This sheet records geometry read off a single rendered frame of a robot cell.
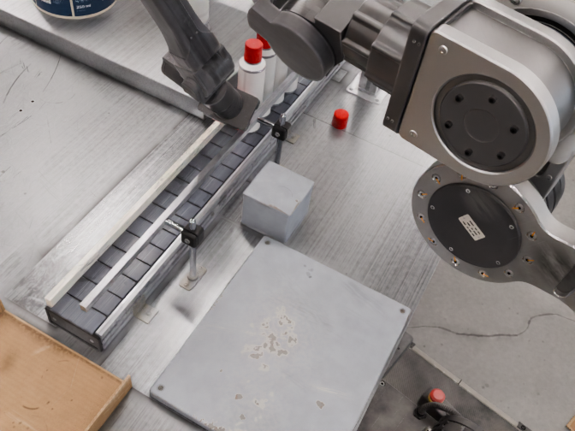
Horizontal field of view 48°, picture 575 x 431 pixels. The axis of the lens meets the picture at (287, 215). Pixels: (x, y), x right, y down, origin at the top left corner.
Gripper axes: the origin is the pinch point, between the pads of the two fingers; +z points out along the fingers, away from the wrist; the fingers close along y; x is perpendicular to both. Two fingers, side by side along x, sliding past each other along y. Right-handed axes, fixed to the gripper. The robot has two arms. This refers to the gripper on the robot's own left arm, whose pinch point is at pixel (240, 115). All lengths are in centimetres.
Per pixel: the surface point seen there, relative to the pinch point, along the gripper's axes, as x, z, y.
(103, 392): 51, -27, -9
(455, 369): 34, 91, -67
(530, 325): 11, 108, -85
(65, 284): 38.6, -27.3, 4.3
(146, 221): 25.6, -12.9, 2.7
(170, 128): 7.8, 7.4, 15.5
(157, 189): 19.6, -12.5, 3.7
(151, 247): 28.9, -15.5, -1.4
